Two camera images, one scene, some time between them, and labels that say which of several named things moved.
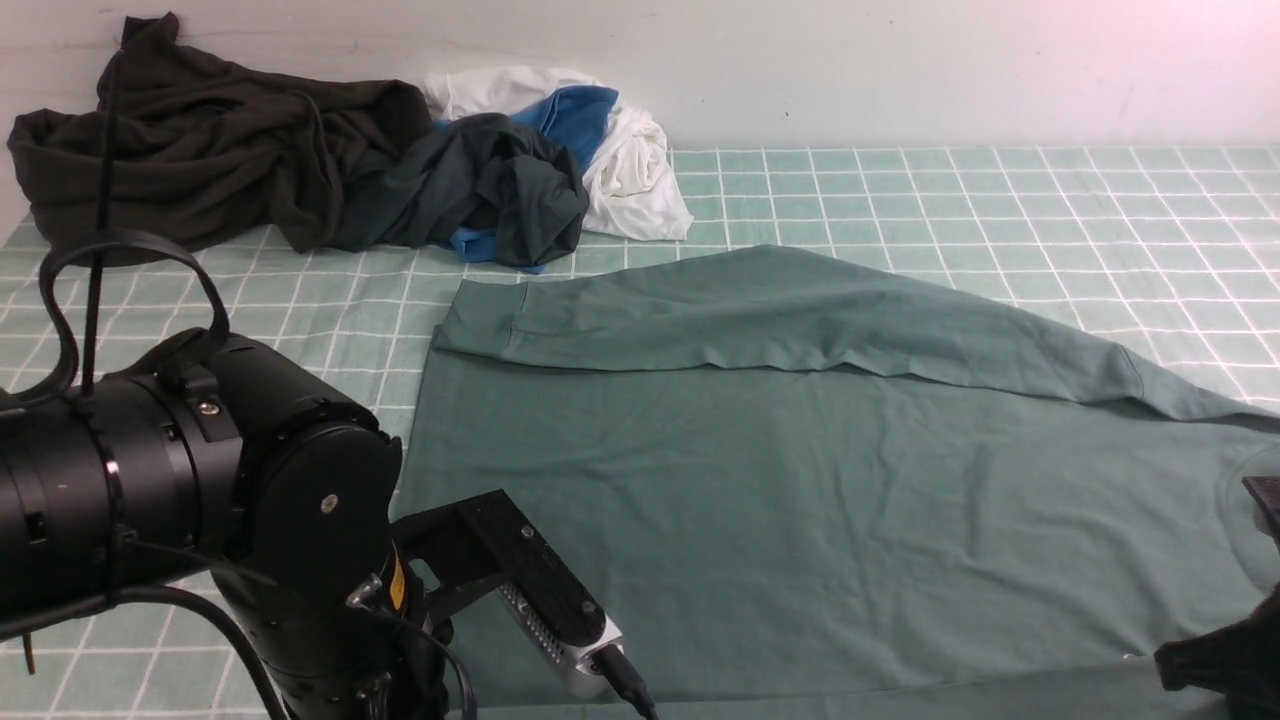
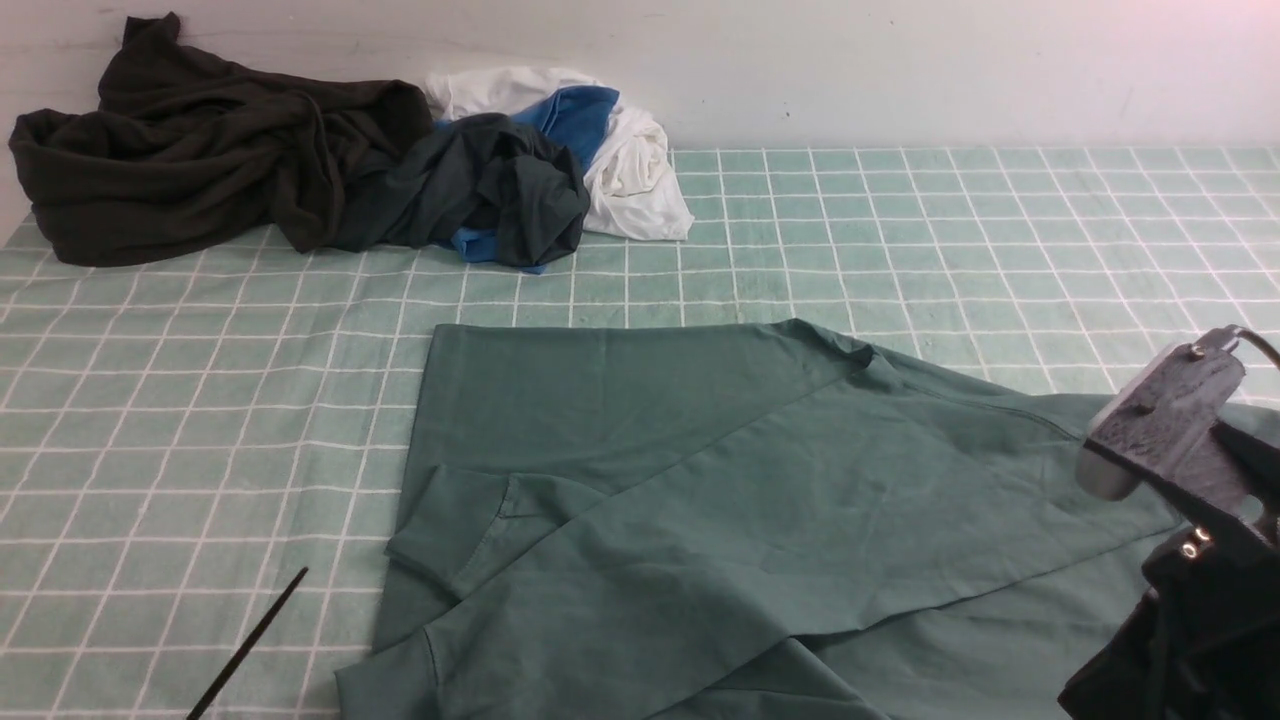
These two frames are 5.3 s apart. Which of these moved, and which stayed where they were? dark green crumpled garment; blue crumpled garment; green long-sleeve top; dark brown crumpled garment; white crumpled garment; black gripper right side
Moved: green long-sleeve top; black gripper right side
Stayed: dark brown crumpled garment; dark green crumpled garment; white crumpled garment; blue crumpled garment
